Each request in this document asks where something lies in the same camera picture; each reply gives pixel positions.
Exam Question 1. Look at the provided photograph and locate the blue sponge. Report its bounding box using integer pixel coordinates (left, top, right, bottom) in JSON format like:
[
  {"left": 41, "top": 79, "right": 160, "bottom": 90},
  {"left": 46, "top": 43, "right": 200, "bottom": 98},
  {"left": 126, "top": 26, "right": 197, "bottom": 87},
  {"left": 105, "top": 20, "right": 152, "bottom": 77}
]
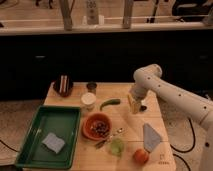
[{"left": 42, "top": 133, "right": 65, "bottom": 154}]

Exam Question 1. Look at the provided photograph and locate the orange bowl with beans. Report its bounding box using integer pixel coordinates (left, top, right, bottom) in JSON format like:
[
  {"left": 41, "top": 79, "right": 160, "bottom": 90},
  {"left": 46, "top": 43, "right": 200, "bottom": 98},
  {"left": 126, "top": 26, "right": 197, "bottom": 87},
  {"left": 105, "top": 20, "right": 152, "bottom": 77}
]
[{"left": 82, "top": 113, "right": 112, "bottom": 141}]

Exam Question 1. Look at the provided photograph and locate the white cup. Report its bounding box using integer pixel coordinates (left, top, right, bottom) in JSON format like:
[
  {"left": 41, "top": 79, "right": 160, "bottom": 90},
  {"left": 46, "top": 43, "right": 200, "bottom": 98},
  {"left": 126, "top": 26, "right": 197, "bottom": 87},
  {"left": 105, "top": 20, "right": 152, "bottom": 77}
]
[{"left": 81, "top": 92, "right": 96, "bottom": 109}]

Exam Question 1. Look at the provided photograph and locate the green pepper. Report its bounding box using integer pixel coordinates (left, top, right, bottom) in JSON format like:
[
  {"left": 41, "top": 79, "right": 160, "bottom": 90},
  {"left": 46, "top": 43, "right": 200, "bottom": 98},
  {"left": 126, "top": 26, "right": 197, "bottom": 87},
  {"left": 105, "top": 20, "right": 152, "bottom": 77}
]
[{"left": 99, "top": 99, "right": 121, "bottom": 111}]

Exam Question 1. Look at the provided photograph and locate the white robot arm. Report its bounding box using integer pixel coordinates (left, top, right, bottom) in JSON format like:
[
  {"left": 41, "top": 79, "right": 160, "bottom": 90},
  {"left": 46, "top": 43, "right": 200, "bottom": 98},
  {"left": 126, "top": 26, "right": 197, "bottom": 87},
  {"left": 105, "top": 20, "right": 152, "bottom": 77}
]
[{"left": 130, "top": 64, "right": 213, "bottom": 171}]

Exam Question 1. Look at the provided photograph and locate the green plastic cup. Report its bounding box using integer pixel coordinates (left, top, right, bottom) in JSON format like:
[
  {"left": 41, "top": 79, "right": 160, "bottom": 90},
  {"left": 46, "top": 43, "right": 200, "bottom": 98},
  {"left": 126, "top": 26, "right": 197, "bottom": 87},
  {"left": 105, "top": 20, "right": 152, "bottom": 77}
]
[{"left": 109, "top": 138, "right": 124, "bottom": 156}]

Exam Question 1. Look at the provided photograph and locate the green plastic tray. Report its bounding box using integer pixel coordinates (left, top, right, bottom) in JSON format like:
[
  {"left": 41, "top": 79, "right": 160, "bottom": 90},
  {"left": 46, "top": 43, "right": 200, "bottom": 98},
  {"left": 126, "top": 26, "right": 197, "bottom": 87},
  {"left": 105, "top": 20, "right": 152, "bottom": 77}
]
[{"left": 15, "top": 106, "right": 81, "bottom": 169}]

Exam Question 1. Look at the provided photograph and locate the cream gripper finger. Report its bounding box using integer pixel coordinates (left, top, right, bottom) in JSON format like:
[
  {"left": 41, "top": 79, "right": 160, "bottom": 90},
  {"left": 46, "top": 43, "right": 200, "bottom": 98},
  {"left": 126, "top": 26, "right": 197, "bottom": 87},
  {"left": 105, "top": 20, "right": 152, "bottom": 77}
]
[{"left": 128, "top": 96, "right": 141, "bottom": 114}]

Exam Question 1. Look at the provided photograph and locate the small dark cup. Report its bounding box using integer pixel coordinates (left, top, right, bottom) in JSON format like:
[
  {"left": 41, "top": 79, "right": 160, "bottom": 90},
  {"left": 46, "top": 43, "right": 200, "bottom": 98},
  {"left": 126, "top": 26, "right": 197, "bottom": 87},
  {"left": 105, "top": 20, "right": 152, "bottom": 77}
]
[{"left": 86, "top": 82, "right": 97, "bottom": 94}]

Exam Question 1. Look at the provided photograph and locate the black and white spoon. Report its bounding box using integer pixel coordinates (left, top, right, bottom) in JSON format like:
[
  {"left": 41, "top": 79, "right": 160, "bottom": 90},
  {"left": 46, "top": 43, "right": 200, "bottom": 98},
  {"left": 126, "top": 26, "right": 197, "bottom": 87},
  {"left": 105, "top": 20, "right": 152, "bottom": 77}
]
[{"left": 140, "top": 105, "right": 147, "bottom": 112}]

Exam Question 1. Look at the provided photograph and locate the black cable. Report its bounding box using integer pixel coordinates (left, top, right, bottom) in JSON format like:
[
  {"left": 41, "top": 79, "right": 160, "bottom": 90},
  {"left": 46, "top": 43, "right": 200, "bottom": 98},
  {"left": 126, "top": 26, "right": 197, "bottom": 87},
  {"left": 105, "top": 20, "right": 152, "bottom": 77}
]
[{"left": 170, "top": 118, "right": 198, "bottom": 171}]

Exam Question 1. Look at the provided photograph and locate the blue folded cloth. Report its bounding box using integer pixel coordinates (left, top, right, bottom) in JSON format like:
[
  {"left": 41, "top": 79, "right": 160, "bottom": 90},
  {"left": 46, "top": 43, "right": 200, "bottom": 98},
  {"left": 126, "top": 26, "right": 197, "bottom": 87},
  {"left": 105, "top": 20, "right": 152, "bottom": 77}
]
[{"left": 143, "top": 123, "right": 162, "bottom": 153}]

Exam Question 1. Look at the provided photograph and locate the dark bowl with sticks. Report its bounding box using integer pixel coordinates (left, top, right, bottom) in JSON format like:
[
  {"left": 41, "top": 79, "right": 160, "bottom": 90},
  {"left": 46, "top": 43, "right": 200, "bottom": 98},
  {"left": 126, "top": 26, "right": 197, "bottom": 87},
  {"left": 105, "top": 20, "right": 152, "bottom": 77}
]
[{"left": 53, "top": 75, "right": 73, "bottom": 97}]

